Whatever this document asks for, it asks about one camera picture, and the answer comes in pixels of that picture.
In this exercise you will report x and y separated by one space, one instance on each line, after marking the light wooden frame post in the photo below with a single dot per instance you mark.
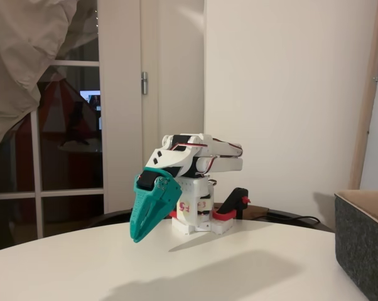
368 109

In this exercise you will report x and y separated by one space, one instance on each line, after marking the metal door hinge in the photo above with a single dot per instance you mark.
144 83

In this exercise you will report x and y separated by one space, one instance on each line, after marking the white glazed door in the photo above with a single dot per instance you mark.
120 125

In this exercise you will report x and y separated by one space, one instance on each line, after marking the black red table clamp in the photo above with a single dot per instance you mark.
173 214
233 200

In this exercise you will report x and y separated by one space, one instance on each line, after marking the dark brown chair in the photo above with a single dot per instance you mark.
113 216

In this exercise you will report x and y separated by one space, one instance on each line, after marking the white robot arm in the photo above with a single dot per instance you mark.
167 158

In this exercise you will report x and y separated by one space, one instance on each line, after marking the beige curtain cloth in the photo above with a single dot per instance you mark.
19 62

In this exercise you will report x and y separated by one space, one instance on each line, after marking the grey felt box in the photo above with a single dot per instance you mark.
361 251

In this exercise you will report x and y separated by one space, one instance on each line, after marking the teal gripper black servo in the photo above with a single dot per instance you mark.
151 200

